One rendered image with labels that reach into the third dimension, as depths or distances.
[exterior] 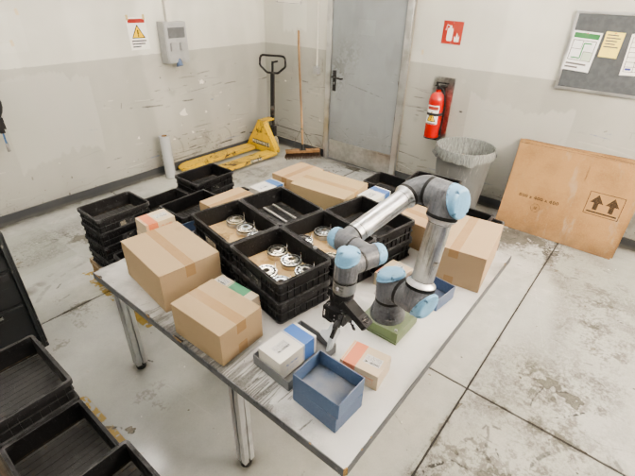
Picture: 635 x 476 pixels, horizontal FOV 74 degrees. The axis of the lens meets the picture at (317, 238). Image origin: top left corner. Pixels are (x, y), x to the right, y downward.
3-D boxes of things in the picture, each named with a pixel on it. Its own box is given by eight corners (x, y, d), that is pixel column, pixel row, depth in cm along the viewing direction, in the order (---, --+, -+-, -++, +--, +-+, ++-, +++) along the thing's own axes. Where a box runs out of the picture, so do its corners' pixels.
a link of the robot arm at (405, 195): (416, 162, 162) (321, 229, 144) (439, 170, 155) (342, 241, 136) (418, 187, 170) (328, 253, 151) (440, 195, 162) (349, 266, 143)
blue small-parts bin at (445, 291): (453, 297, 204) (455, 286, 200) (436, 312, 195) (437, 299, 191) (419, 279, 216) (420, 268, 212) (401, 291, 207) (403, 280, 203)
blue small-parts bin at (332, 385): (363, 391, 147) (365, 377, 143) (337, 420, 137) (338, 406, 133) (318, 363, 158) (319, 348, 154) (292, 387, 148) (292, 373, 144)
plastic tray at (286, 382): (300, 328, 183) (300, 319, 181) (335, 351, 172) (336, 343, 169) (252, 363, 166) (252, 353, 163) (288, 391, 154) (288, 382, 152)
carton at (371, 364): (389, 369, 164) (391, 356, 160) (376, 391, 156) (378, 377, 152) (353, 352, 172) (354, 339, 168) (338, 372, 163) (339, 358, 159)
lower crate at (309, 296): (331, 299, 200) (332, 280, 194) (280, 328, 183) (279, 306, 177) (281, 263, 226) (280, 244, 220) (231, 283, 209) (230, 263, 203)
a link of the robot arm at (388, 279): (388, 284, 186) (390, 258, 179) (411, 298, 177) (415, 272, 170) (368, 295, 179) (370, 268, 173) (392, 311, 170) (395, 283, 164)
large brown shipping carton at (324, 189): (365, 211, 280) (368, 182, 270) (341, 229, 259) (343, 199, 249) (316, 195, 299) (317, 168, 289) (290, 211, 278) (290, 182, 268)
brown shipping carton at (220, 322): (263, 335, 179) (261, 306, 171) (223, 366, 164) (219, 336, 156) (215, 306, 194) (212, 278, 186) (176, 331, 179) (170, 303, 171)
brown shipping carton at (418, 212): (441, 238, 251) (446, 214, 243) (421, 252, 238) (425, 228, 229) (400, 221, 269) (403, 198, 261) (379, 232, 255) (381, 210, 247)
